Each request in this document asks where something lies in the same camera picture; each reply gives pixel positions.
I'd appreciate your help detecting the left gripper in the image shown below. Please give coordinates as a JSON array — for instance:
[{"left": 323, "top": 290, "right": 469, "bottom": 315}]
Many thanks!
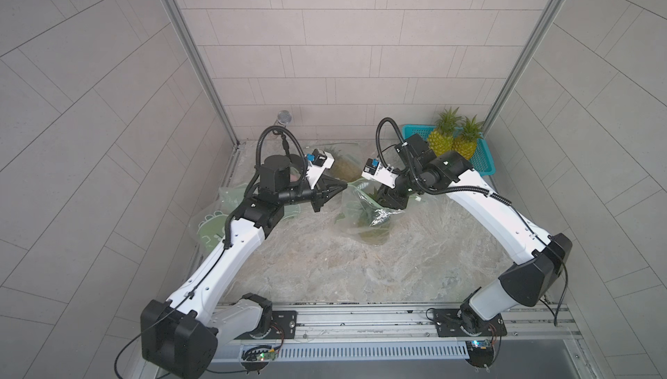
[{"left": 273, "top": 176, "right": 344, "bottom": 214}]

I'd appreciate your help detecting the green pineapple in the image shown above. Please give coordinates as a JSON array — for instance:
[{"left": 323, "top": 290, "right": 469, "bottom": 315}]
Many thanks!
[
  {"left": 352, "top": 183, "right": 402, "bottom": 246},
  {"left": 328, "top": 150, "right": 362, "bottom": 183}
]

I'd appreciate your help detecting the yellow pineapple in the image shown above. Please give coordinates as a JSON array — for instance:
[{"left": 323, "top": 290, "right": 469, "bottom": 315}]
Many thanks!
[{"left": 427, "top": 107, "right": 461, "bottom": 157}]

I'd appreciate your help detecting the orange pineapple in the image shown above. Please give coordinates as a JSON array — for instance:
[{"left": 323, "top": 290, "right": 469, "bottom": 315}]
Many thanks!
[{"left": 453, "top": 116, "right": 484, "bottom": 159}]

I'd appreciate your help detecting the zip-top bag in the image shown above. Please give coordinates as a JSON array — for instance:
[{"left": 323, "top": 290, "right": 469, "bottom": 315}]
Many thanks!
[
  {"left": 213, "top": 184, "right": 300, "bottom": 219},
  {"left": 306, "top": 142, "right": 364, "bottom": 183},
  {"left": 333, "top": 179, "right": 408, "bottom": 246},
  {"left": 197, "top": 211, "right": 228, "bottom": 257}
]

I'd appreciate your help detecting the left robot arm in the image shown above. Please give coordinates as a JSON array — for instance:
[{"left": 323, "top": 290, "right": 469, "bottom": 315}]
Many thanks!
[{"left": 140, "top": 150, "right": 347, "bottom": 378}]

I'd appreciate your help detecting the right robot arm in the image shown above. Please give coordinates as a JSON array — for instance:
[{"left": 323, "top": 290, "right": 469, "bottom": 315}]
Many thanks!
[{"left": 362, "top": 135, "right": 573, "bottom": 336}]

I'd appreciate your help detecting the black microphone stand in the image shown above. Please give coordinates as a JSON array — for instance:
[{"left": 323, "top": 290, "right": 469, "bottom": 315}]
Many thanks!
[{"left": 280, "top": 126, "right": 291, "bottom": 158}]

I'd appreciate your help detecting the teal plastic basket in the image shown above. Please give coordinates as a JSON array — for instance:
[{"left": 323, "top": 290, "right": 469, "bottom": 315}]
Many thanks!
[{"left": 401, "top": 125, "right": 496, "bottom": 176}]

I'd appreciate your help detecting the right circuit board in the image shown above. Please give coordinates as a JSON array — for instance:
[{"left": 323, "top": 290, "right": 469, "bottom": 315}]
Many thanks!
[{"left": 466, "top": 340, "right": 496, "bottom": 370}]

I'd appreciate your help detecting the circuit board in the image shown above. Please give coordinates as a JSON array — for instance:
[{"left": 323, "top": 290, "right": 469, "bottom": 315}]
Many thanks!
[
  {"left": 241, "top": 345, "right": 281, "bottom": 363},
  {"left": 466, "top": 340, "right": 496, "bottom": 370}
]

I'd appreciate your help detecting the left circuit board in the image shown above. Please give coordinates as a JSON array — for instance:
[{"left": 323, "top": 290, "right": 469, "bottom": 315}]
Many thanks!
[{"left": 241, "top": 345, "right": 281, "bottom": 363}]

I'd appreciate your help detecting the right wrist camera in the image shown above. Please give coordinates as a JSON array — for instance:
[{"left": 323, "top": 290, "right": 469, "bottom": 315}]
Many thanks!
[{"left": 361, "top": 158, "right": 398, "bottom": 189}]

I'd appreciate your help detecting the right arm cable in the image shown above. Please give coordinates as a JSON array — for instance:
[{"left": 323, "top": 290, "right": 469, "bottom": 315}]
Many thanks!
[{"left": 375, "top": 117, "right": 570, "bottom": 328}]

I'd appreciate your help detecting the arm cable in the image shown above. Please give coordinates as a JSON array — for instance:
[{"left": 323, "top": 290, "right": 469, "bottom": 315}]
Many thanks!
[
  {"left": 375, "top": 117, "right": 570, "bottom": 328},
  {"left": 221, "top": 125, "right": 309, "bottom": 250}
]

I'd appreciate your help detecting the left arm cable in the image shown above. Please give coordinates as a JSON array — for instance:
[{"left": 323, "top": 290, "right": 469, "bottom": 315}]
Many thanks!
[{"left": 221, "top": 125, "right": 309, "bottom": 250}]

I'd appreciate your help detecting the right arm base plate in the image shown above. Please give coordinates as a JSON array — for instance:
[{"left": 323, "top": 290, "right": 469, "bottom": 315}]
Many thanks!
[{"left": 426, "top": 308, "right": 507, "bottom": 337}]

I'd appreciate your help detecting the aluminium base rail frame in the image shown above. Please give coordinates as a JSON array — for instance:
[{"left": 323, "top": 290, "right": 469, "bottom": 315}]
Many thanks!
[{"left": 124, "top": 302, "right": 600, "bottom": 379}]

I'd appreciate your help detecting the left aluminium corner post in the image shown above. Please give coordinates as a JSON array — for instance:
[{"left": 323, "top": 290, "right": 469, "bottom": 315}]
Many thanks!
[{"left": 161, "top": 0, "right": 240, "bottom": 151}]

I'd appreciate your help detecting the aluminium corner post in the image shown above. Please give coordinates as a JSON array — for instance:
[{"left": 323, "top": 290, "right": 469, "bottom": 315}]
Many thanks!
[
  {"left": 161, "top": 0, "right": 240, "bottom": 151},
  {"left": 482, "top": 0, "right": 566, "bottom": 137}
]

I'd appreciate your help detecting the right aluminium corner post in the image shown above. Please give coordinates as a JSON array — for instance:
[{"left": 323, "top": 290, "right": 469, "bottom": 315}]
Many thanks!
[{"left": 482, "top": 0, "right": 566, "bottom": 137}]

